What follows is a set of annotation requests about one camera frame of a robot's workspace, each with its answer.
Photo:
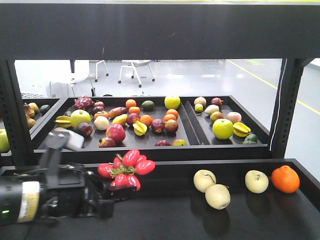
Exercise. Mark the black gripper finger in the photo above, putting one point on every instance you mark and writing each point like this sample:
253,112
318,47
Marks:
119,192

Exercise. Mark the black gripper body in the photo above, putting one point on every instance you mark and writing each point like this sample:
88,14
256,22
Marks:
72,191

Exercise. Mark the red cherry tomato bunch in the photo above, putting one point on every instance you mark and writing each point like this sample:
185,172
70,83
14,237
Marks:
124,169

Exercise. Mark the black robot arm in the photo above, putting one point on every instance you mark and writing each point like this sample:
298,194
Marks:
19,198

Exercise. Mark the black fruit display stand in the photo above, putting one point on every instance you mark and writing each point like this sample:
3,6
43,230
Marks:
168,206

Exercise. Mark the black fruit stand left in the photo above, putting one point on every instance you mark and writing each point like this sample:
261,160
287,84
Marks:
21,138

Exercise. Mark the red apple middle tray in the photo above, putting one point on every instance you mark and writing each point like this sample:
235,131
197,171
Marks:
116,132

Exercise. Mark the large green apple left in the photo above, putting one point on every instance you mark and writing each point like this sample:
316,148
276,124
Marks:
79,116

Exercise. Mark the large green apple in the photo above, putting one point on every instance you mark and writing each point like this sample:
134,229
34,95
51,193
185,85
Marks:
222,129
79,116

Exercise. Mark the pale pear back middle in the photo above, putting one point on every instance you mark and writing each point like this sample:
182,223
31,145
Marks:
203,179

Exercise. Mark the pale pear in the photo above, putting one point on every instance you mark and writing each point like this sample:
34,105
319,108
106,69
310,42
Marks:
203,179
218,196
256,181

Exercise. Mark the pale pear front middle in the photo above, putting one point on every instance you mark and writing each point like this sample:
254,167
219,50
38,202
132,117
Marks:
218,196

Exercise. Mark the yellow green apple back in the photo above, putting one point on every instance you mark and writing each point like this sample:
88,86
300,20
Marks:
172,102

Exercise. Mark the large green apple right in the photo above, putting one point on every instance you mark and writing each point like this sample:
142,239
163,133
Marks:
222,129

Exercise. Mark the yellow starfruit right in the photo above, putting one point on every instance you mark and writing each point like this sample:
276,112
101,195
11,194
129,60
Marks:
241,130

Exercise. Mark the pale pear far right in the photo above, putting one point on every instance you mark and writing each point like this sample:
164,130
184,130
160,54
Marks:
256,181

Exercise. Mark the orange tangerine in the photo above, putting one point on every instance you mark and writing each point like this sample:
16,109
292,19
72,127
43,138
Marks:
285,179

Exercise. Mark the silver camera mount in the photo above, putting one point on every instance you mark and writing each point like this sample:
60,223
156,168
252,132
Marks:
55,142

